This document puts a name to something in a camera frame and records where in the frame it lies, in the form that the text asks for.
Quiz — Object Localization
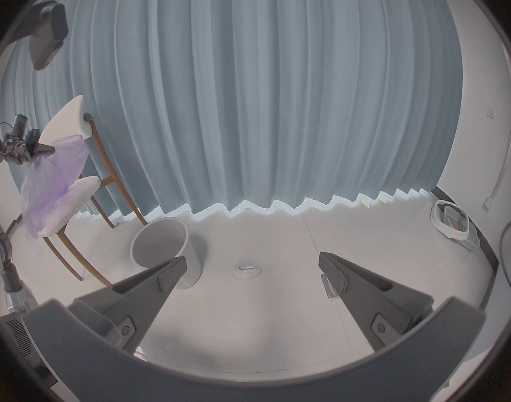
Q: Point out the purple plastic bag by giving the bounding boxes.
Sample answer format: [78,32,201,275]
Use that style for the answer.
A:
[20,137,90,242]

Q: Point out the white cushioned wooden chair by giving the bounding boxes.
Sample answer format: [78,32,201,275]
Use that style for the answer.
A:
[37,95,149,288]

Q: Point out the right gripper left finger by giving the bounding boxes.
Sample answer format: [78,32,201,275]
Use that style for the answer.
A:
[69,256,187,353]

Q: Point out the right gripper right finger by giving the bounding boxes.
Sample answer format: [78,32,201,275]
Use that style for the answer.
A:
[318,251,434,353]

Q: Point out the pale blue curtain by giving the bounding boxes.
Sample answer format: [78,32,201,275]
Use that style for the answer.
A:
[0,0,465,217]

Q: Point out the crumpled white paper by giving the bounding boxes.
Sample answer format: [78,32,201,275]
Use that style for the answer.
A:
[234,263,262,281]

